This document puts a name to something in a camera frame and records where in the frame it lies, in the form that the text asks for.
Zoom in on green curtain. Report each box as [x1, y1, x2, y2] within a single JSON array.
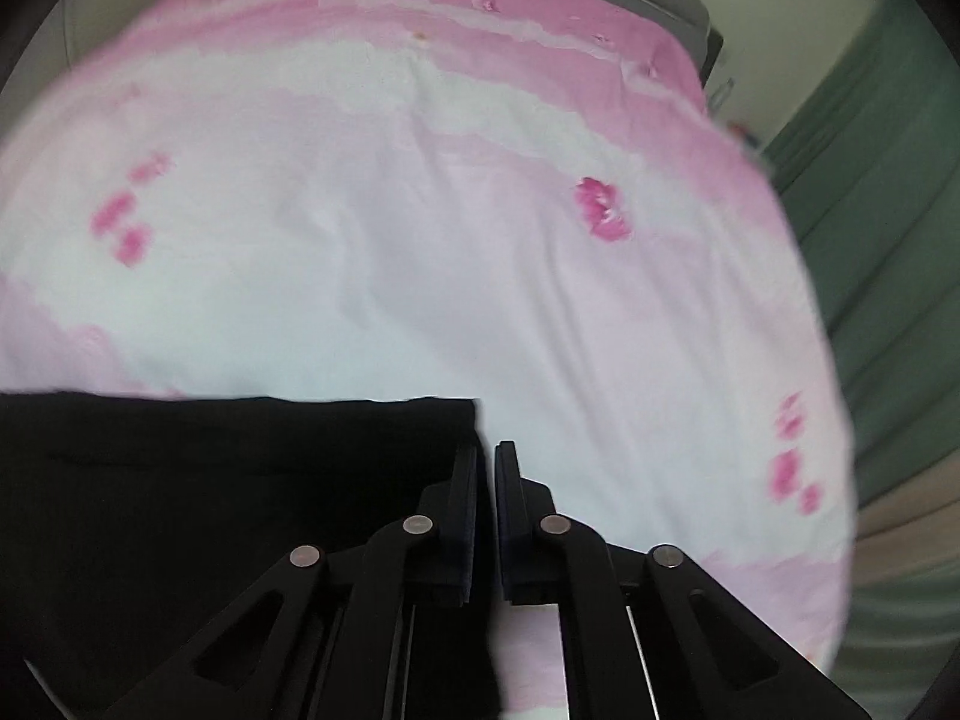
[[763, 0, 960, 511]]

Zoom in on black pants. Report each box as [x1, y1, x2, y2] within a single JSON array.
[[0, 388, 502, 720]]

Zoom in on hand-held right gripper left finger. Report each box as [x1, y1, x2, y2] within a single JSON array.
[[101, 445, 481, 720]]

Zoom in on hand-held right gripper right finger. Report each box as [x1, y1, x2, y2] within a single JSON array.
[[493, 439, 875, 720]]

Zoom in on pink floral bed sheet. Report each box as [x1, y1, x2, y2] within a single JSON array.
[[0, 0, 860, 713]]

